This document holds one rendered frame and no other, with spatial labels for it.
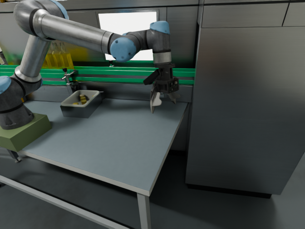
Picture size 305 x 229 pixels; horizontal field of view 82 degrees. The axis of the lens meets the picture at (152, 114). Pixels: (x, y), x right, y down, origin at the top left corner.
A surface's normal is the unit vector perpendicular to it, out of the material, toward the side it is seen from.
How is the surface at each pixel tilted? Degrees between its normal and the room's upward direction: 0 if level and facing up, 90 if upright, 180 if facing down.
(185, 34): 90
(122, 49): 91
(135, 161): 0
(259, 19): 90
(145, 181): 0
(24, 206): 0
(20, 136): 90
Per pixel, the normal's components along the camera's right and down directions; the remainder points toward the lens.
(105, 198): -0.04, -0.85
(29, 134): 0.93, 0.16
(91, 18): -0.17, 0.52
